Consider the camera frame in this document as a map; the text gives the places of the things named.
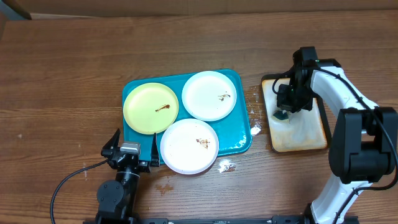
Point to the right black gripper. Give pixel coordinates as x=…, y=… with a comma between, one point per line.
x=284, y=102

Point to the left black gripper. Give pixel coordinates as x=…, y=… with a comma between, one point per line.
x=145, y=165

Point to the green yellow sponge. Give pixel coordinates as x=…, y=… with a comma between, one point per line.
x=281, y=116

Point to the yellow plate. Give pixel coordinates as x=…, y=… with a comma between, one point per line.
x=150, y=108

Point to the white plate with brown stain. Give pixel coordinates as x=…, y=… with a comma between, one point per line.
x=209, y=96

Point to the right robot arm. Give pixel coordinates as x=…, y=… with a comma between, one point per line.
x=364, y=143

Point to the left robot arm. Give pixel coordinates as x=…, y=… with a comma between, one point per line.
x=116, y=197

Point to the black tray with soapy water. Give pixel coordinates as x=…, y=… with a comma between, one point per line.
x=300, y=131

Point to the pale pink plate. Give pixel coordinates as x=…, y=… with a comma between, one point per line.
x=189, y=146

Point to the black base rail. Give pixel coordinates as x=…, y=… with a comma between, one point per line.
x=278, y=219

